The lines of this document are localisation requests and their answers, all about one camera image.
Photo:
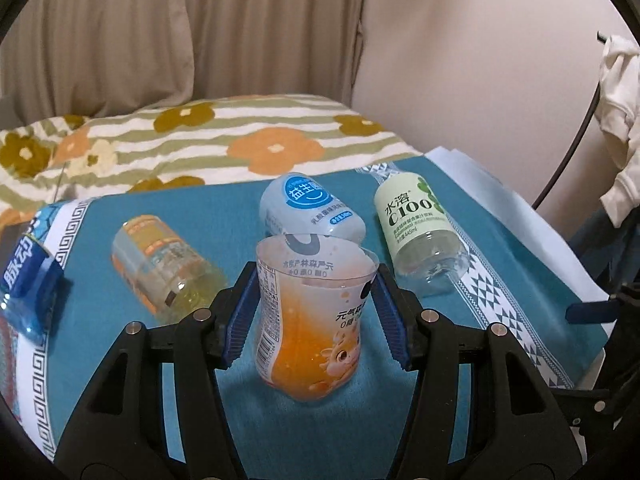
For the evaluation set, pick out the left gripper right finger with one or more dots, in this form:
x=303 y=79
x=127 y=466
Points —
x=479 y=409

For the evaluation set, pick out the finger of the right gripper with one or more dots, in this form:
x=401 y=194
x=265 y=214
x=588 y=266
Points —
x=593 y=312

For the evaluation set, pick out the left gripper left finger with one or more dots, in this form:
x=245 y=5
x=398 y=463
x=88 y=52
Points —
x=153 y=409

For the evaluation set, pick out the orange cat label cup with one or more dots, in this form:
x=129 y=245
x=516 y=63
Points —
x=313 y=289

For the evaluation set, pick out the yellow orange label cup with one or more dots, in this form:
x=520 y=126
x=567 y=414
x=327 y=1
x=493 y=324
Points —
x=163 y=271

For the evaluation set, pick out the green C100 label cup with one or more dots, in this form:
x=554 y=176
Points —
x=427 y=253

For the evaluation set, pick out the blue label bottle cup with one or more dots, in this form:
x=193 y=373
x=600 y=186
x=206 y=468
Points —
x=29 y=284

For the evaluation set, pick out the white blue label cup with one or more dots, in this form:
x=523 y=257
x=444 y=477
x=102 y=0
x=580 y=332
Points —
x=297 y=204

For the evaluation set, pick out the teal patterned tablecloth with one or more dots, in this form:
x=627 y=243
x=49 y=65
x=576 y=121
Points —
x=374 y=323

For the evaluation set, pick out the white garment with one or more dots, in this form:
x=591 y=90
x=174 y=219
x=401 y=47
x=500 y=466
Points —
x=617 y=114

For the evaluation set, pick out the floral striped quilt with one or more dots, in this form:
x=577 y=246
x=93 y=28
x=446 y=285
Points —
x=229 y=140

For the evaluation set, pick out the beige curtain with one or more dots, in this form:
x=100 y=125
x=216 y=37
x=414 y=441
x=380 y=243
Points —
x=107 y=57

